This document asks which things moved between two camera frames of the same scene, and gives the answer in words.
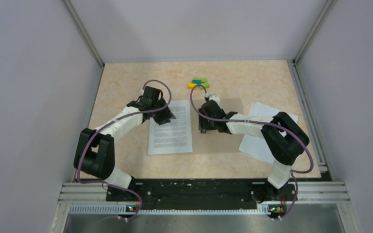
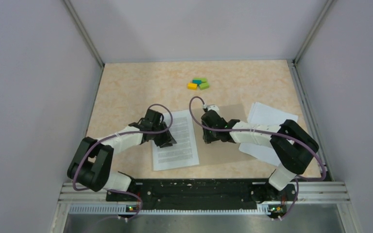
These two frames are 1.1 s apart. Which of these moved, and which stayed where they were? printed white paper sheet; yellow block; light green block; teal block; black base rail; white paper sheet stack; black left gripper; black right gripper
Moved: black right gripper; black left gripper; printed white paper sheet
Stayed: white paper sheet stack; light green block; teal block; yellow block; black base rail
